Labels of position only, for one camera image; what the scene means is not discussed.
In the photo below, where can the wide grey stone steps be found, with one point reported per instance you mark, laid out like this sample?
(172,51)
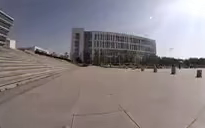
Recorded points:
(13,68)

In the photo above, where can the row of trees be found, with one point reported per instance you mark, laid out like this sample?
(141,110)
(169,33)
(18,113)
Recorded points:
(176,61)

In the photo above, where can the dark bollard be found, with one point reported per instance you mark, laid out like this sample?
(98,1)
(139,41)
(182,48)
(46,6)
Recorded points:
(173,69)
(142,68)
(155,69)
(199,73)

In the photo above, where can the large glass-fronted building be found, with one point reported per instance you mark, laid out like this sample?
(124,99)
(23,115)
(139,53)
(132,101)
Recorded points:
(116,45)

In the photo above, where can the low white building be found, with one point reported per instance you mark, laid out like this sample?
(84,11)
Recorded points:
(36,50)

